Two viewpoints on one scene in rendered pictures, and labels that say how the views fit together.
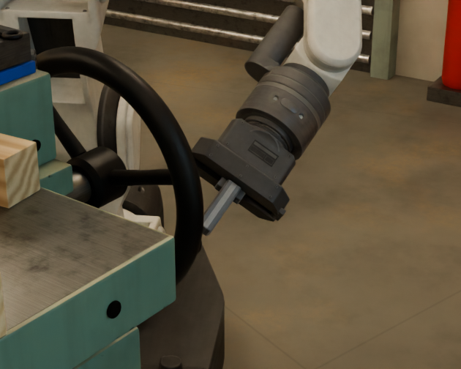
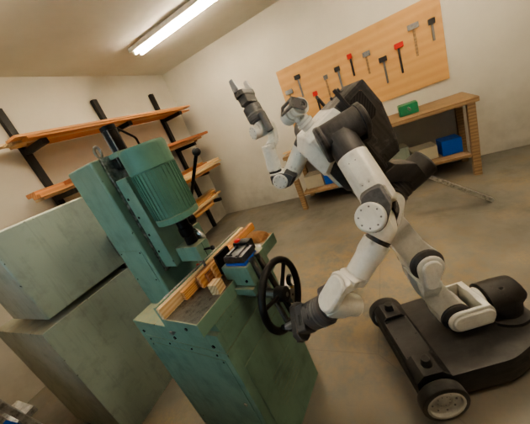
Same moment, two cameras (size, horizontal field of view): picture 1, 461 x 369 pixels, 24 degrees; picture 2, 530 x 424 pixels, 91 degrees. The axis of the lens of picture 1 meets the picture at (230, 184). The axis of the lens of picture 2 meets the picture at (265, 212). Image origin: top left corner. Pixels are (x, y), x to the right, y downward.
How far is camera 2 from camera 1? 1.30 m
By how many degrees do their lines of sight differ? 82
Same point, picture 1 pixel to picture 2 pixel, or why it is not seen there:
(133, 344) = (215, 339)
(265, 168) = (298, 325)
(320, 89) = (317, 314)
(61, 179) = (250, 292)
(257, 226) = not seen: outside the picture
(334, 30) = (325, 297)
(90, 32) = not seen: hidden behind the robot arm
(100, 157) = (278, 289)
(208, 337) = (478, 364)
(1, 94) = (234, 268)
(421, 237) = not seen: outside the picture
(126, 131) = (422, 271)
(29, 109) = (242, 273)
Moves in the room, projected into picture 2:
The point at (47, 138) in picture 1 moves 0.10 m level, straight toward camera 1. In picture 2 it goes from (250, 281) to (226, 294)
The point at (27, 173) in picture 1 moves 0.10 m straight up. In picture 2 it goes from (214, 290) to (203, 269)
